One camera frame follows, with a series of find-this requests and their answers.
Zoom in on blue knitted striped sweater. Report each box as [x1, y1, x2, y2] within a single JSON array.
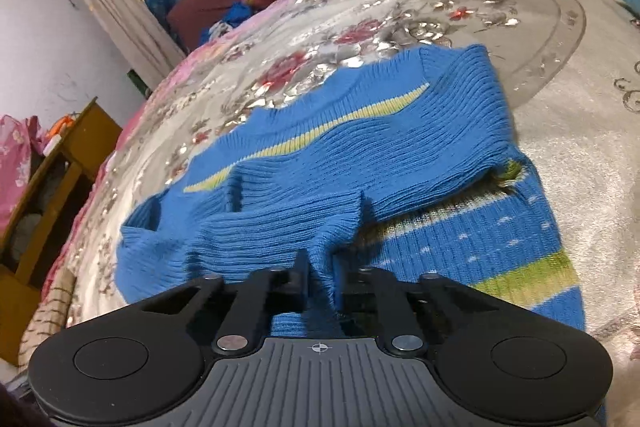
[[115, 44, 586, 337]]

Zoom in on blue clothes on sofa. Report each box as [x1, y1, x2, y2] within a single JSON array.
[[198, 1, 257, 46]]

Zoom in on beige checked folded cloth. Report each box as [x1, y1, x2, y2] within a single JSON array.
[[18, 268, 76, 371]]

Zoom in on wooden bedside cabinet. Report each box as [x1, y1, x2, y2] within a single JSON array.
[[1, 101, 122, 365]]

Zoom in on orange toy on cabinet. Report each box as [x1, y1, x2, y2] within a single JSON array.
[[44, 113, 79, 144]]

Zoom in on pink floral hanging cloth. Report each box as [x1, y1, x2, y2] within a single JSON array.
[[0, 115, 43, 232]]

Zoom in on blue plastic bag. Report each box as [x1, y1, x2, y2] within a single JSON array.
[[143, 0, 178, 32]]

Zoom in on floral silver pink bedspread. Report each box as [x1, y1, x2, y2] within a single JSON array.
[[42, 0, 639, 426]]

